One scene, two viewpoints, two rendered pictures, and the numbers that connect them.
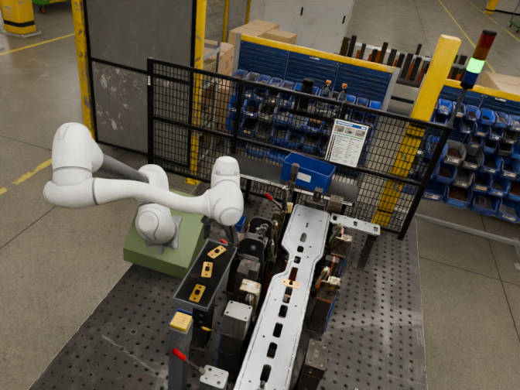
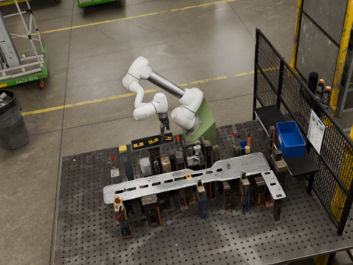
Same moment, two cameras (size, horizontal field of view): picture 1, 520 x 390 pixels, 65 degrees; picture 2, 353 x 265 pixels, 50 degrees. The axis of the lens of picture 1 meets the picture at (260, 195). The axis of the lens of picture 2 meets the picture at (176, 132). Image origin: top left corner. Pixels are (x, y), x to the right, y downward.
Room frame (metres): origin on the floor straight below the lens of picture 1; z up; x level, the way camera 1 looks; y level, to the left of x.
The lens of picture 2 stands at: (0.76, -2.23, 3.33)
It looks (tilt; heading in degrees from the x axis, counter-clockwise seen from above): 41 degrees down; 75
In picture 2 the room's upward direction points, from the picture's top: 8 degrees counter-clockwise
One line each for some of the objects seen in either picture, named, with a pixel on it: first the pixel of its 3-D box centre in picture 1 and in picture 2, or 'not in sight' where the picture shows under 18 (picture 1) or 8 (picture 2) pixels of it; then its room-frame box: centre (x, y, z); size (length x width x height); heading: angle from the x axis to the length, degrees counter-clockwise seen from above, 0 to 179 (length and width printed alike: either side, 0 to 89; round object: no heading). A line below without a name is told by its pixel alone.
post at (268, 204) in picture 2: not in sight; (268, 190); (1.95, -0.51, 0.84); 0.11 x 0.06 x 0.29; 81
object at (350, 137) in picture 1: (346, 143); (316, 131); (2.36, -0.48, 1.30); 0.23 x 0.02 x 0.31; 81
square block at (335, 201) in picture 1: (330, 222); (279, 178); (2.08, -0.46, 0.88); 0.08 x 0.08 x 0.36; 81
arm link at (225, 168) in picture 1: (225, 178); (159, 102); (1.31, 0.14, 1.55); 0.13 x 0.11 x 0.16; 14
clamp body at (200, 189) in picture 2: (323, 304); (201, 201); (1.40, -0.39, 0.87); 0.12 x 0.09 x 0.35; 81
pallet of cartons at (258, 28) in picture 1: (263, 65); not in sight; (6.45, 0.29, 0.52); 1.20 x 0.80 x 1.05; 166
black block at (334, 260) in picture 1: (326, 278); (227, 197); (1.61, -0.42, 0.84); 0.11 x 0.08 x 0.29; 81
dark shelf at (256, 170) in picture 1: (288, 178); (283, 137); (2.29, -0.16, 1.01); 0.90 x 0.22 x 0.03; 81
